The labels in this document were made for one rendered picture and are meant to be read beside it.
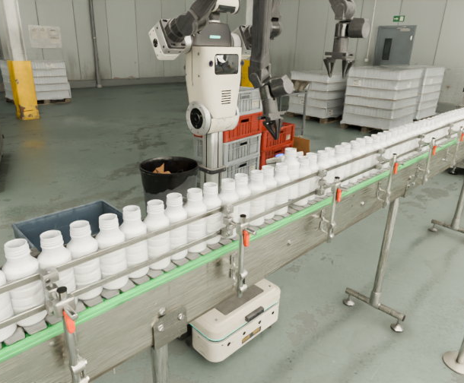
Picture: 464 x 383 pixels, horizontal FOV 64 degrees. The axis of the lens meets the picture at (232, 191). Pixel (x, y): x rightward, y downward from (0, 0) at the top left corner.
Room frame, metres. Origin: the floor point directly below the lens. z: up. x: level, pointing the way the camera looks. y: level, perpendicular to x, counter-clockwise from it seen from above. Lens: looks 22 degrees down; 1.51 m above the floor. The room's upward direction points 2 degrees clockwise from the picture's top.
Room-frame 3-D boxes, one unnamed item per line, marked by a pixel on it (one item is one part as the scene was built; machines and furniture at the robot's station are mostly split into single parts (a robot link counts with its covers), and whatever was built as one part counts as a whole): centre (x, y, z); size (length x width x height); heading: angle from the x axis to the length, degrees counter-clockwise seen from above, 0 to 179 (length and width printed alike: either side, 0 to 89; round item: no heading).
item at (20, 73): (7.55, 4.17, 0.55); 0.40 x 0.40 x 1.10; 45
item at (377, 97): (7.59, -2.90, 0.59); 1.24 x 1.03 x 1.17; 138
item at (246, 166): (3.68, 0.06, 0.33); 0.61 x 0.41 x 0.22; 141
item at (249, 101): (3.68, 0.06, 1.00); 0.61 x 0.41 x 0.22; 143
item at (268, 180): (1.08, -0.11, 1.08); 0.06 x 0.06 x 0.17
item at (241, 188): (1.00, -0.02, 1.08); 0.06 x 0.06 x 0.17
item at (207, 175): (1.79, 0.10, 0.74); 0.11 x 0.11 x 0.40; 45
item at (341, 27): (1.59, -0.42, 1.57); 0.07 x 0.06 x 0.07; 46
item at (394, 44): (10.95, -4.26, 1.05); 1.00 x 0.10 x 2.10; 45
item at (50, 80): (9.60, 4.96, 0.50); 1.24 x 1.03 x 1.00; 138
